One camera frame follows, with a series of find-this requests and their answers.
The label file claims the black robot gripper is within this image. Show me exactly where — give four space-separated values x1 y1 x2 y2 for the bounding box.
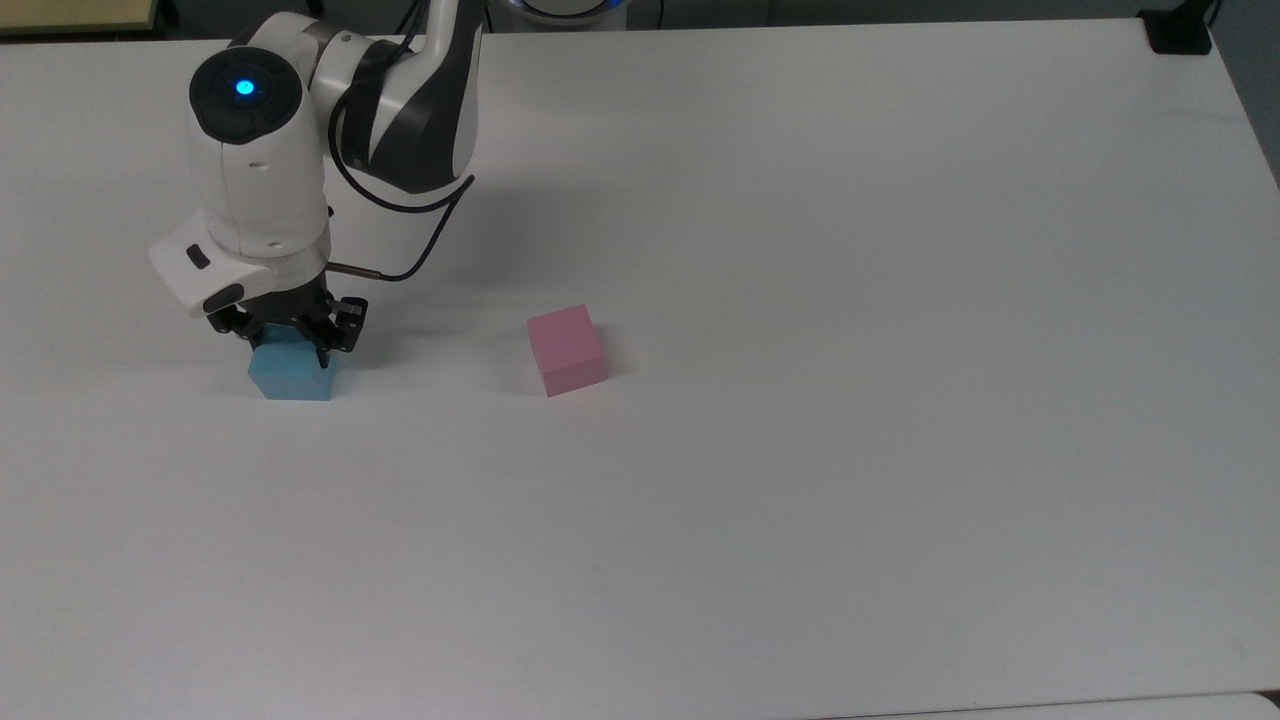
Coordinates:
206 266 370 371

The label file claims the blue foam cube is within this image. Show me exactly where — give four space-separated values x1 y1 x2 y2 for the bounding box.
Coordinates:
247 330 336 403

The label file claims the white robot base with blue light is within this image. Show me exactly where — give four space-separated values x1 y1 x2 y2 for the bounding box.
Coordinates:
486 0 631 26

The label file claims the pink foam cube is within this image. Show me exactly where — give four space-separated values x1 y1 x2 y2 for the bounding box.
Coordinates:
526 304 608 398

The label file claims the yellow wooden board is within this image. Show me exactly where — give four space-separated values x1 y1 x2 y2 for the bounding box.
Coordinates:
0 0 158 37

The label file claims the black table clamp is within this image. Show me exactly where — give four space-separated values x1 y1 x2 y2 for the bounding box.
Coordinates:
1139 0 1223 56

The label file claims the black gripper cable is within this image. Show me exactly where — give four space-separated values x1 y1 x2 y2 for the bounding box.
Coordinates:
326 40 476 284

